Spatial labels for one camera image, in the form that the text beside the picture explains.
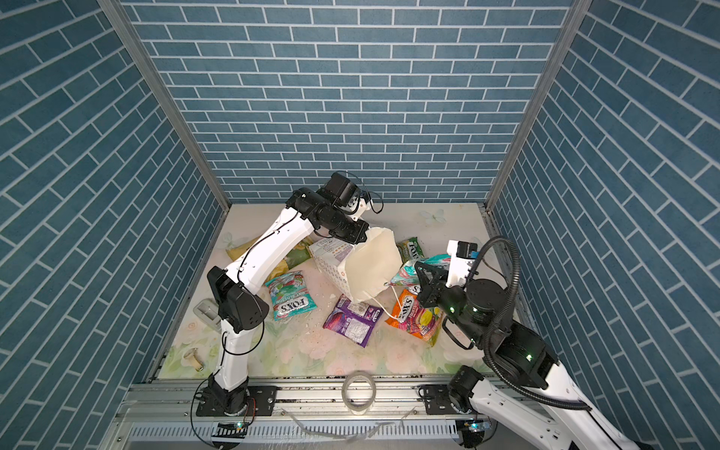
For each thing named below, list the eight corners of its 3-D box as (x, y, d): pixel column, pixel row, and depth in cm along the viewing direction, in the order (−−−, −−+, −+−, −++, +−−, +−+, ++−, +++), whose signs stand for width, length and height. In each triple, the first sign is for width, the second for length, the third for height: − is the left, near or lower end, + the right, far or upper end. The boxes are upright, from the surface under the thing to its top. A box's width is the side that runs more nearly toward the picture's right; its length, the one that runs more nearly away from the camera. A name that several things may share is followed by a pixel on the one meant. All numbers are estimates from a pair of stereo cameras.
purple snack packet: (324, 328, 88) (323, 324, 86) (342, 296, 95) (342, 291, 93) (366, 348, 84) (366, 344, 82) (382, 313, 92) (382, 308, 89)
